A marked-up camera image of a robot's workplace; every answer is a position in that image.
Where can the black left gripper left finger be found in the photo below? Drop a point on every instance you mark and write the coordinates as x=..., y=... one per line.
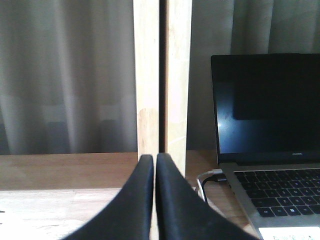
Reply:
x=128, y=215

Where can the light wooden shelf post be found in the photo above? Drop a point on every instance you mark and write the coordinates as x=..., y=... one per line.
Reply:
x=162, y=41

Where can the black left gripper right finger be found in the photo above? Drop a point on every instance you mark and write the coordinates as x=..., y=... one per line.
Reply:
x=182, y=214

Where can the grey curtain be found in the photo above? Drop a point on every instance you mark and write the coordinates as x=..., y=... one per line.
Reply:
x=67, y=75

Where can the grey open laptop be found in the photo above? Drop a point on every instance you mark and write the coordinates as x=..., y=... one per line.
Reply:
x=267, y=127

